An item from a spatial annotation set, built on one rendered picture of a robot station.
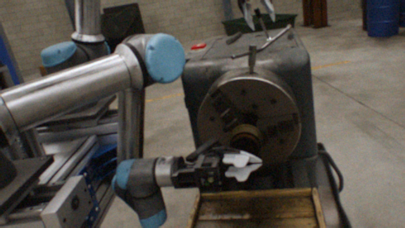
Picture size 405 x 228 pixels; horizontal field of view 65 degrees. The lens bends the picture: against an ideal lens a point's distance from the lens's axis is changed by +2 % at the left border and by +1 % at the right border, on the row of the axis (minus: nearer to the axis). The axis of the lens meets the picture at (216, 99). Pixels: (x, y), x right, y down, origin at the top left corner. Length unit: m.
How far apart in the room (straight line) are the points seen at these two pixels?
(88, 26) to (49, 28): 10.46
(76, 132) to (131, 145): 0.36
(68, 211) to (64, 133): 0.52
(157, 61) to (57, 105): 0.22
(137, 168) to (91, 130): 0.44
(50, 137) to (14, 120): 0.62
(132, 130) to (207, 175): 0.28
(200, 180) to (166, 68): 0.28
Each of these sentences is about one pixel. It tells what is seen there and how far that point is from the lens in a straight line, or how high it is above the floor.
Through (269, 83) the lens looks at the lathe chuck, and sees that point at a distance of 0.92.
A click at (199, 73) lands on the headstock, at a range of 1.10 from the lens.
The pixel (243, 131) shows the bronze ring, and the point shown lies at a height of 1.12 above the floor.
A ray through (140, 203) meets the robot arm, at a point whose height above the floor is 1.01.
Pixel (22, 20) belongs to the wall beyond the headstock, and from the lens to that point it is 11.99.
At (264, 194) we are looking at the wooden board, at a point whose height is 0.90.
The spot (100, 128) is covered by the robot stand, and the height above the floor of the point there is 1.09.
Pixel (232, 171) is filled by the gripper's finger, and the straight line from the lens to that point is 0.80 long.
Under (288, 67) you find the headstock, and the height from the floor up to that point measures 1.21.
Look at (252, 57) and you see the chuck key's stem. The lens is 0.94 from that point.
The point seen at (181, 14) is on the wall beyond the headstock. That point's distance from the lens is 10.98.
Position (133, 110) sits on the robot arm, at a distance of 0.91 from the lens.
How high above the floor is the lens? 1.49
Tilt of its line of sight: 19 degrees down
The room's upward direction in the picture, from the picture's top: 10 degrees counter-clockwise
